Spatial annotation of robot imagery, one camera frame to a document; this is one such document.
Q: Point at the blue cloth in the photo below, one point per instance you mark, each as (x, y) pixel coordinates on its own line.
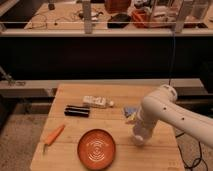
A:
(129, 110)

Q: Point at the white post right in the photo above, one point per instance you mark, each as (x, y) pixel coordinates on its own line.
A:
(184, 11)

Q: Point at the black bowl on bench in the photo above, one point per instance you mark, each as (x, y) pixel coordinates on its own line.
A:
(119, 20)

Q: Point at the orange container on bench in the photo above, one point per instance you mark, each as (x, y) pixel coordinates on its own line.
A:
(115, 6)

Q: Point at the white post left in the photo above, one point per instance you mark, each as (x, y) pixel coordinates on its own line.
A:
(86, 6)

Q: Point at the wooden table board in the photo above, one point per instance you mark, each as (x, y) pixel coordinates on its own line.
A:
(159, 154)

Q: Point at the orange ceramic plate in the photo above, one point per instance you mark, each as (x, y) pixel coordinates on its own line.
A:
(96, 149)

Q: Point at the white post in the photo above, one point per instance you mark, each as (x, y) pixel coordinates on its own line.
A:
(184, 11)
(86, 6)

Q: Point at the white plastic bottle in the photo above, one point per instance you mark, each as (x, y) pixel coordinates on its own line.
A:
(97, 102)

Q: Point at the black rectangular case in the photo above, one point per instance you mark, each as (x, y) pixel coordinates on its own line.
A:
(77, 111)

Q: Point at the white ceramic cup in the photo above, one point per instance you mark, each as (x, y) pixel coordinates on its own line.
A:
(138, 140)

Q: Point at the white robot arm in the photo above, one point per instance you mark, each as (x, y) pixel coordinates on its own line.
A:
(160, 105)

